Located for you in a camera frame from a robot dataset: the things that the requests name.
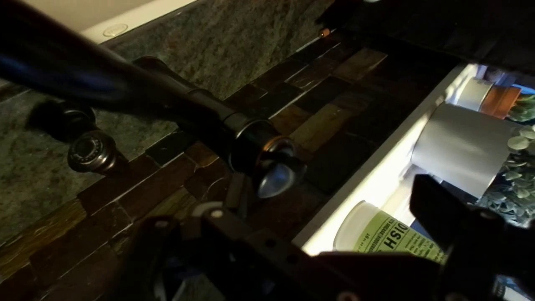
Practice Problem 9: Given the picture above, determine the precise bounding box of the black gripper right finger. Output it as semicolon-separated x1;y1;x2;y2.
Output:
410;176;473;253

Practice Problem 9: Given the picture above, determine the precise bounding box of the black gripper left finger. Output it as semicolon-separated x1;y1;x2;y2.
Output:
226;173;251;218

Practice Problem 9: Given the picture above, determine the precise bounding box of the dark bronze faucet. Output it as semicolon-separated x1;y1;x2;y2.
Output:
0;0;306;200

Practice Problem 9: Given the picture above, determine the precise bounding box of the green labelled soap bottle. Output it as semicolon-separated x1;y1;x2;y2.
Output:
333;203;445;263

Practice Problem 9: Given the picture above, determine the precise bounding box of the faucet side sprayer base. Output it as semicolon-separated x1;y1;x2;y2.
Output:
67;131;117;174

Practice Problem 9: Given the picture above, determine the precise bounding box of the white kitchen sink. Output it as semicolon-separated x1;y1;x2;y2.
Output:
24;0;196;44

